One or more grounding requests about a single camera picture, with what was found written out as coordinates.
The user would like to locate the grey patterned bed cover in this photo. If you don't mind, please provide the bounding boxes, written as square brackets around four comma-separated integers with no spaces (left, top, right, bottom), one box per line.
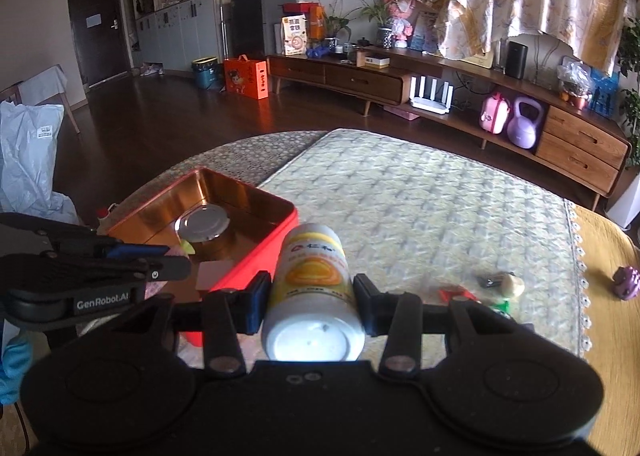
[107,130,331,217]

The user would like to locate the round gold tin can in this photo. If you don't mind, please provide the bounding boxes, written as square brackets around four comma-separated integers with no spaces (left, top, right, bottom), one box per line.
[177,204,237,258]

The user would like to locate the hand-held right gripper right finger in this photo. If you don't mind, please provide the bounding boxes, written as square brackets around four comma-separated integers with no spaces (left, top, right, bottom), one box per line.
[352,275,521,379]

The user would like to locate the dark entrance door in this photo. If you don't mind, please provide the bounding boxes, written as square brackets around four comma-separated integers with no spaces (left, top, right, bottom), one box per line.
[66,0,132,88]

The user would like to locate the mustard yellow blanket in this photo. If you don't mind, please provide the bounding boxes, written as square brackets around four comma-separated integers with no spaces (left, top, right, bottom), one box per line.
[565,201,640,454]

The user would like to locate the white router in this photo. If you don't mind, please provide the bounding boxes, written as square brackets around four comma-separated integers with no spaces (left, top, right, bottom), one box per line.
[409,74,456,113]

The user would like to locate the white plastic bag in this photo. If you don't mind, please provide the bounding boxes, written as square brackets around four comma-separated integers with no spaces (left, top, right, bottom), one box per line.
[0,101,81,227]

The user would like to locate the wooden chair with cloth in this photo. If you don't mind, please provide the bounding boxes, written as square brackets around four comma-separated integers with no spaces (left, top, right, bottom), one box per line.
[0,64,82,135]

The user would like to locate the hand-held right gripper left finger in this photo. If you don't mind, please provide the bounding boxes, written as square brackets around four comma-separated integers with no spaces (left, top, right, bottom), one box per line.
[120,272,273,378]

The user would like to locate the black speaker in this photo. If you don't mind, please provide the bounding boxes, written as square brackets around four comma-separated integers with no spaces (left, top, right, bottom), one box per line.
[504,40,530,78]

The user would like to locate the red small toy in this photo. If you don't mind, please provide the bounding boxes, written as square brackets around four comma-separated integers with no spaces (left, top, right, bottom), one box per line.
[439,287,481,305]

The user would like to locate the potted plant patterned pot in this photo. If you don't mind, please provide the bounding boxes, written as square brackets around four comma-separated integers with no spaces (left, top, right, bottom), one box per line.
[356,0,397,50]

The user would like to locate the orange gift box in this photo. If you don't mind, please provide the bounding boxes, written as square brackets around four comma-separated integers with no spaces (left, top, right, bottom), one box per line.
[223,54,270,101]

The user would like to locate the white yellow pill bottle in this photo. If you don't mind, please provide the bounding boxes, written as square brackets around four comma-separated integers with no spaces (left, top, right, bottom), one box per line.
[263,223,366,363]

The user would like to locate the blue printed poster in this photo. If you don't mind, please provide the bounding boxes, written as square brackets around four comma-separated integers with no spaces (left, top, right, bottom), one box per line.
[409,6,442,53]

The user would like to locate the pink plush doll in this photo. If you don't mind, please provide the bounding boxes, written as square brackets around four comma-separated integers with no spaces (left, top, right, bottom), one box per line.
[384,0,427,50]

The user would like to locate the beige round toy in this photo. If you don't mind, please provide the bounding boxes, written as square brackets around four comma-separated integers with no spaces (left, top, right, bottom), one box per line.
[502,273,526,298]

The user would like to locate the dark grey fridge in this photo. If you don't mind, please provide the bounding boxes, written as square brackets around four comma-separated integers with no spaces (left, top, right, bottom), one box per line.
[229,0,297,73]

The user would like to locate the orange carton box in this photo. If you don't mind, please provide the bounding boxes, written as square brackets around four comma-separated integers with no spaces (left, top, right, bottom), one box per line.
[299,3,327,43]

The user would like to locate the wooden tv console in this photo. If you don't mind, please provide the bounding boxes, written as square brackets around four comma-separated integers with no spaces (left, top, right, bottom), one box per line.
[266,43,632,211]

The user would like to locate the pink toy backpack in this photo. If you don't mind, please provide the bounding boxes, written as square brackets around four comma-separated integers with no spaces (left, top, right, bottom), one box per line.
[479,90,512,135]

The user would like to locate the grey wall cabinet unit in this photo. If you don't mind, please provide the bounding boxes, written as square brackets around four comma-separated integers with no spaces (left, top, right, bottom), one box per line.
[121,0,222,73]

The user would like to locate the teal bucket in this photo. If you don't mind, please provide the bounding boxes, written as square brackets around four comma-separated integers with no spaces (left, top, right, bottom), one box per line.
[192,57,221,91]

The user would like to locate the purple kettlebell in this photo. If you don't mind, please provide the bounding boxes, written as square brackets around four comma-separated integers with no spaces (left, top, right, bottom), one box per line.
[507,95,545,150]

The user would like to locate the person's left hand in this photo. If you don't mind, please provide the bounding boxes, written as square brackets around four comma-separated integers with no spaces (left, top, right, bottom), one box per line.
[0,333,34,405]

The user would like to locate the purple small toy figure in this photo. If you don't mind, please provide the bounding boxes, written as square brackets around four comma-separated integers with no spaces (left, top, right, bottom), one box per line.
[613,265,640,301]

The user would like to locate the green plant white pot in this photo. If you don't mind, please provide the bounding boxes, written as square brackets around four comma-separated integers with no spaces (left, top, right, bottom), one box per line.
[604,17,640,231]

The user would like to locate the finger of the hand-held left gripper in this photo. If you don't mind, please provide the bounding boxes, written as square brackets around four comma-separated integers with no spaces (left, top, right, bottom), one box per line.
[55,256,193,283]
[65,235,171,260]

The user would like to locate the blue picture frame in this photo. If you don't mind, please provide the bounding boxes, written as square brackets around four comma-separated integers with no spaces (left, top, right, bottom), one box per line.
[589,68,621,115]

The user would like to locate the clear bag with fruit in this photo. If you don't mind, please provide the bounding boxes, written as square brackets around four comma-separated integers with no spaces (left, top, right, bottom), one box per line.
[556,56,594,110]

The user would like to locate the quilted yellow grey blanket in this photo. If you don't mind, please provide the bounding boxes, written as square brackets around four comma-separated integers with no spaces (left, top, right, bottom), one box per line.
[180,128,587,362]

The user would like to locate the red tin box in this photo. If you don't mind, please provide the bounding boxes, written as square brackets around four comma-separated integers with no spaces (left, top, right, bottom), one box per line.
[107,166,300,348]

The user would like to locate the flat pink board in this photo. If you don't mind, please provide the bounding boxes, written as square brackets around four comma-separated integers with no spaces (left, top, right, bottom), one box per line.
[384,104,421,121]

